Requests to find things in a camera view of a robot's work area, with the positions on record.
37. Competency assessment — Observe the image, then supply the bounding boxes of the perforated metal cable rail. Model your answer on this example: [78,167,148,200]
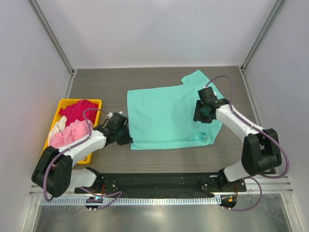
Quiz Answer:
[40,195,221,206]

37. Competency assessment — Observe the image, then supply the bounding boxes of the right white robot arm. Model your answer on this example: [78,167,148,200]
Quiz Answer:
[193,87,282,191]

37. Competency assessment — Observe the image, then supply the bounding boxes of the light pink t shirt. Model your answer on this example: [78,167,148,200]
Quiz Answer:
[49,119,93,148]

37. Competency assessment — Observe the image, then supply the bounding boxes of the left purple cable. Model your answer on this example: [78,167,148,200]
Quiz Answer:
[42,108,124,211]

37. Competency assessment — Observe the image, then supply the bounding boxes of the yellow plastic bin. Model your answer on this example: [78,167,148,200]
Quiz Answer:
[50,99,102,165]

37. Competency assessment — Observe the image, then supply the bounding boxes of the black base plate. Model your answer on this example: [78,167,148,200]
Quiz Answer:
[86,172,247,194]

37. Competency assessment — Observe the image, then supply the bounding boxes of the magenta t shirt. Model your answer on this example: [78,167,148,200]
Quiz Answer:
[59,100,98,127]

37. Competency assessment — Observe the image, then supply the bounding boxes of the cream white t shirt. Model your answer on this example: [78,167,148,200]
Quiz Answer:
[47,116,67,145]

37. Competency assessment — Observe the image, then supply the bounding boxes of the teal t shirt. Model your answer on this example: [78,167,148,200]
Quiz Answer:
[127,70,222,150]

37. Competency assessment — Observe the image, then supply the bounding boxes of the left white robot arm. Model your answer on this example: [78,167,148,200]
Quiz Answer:
[31,112,133,202]

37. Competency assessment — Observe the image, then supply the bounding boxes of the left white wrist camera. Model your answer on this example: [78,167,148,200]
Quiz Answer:
[107,111,125,118]

